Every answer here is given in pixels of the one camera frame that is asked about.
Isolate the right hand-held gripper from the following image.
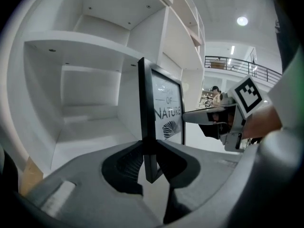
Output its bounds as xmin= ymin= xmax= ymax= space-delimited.
xmin=182 ymin=75 xmax=263 ymax=153

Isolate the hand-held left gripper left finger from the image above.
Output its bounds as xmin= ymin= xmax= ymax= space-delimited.
xmin=23 ymin=140 xmax=162 ymax=228

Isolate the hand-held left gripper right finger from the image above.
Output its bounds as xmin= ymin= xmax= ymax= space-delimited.
xmin=155 ymin=138 xmax=241 ymax=225

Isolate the black framed nature picture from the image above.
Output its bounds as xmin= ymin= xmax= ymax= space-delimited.
xmin=138 ymin=57 xmax=186 ymax=184

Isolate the white desk with shelves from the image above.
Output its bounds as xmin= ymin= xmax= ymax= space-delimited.
xmin=51 ymin=117 xmax=238 ymax=166

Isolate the white shelving unit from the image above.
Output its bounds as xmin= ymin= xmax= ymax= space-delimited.
xmin=6 ymin=0 xmax=206 ymax=175

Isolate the brown cardboard box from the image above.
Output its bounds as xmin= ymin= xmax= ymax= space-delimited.
xmin=19 ymin=156 xmax=44 ymax=196

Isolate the black balcony railing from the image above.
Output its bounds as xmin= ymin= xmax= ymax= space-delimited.
xmin=204 ymin=56 xmax=284 ymax=83

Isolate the round ceiling lamp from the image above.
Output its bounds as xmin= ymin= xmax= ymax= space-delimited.
xmin=236 ymin=16 xmax=249 ymax=27

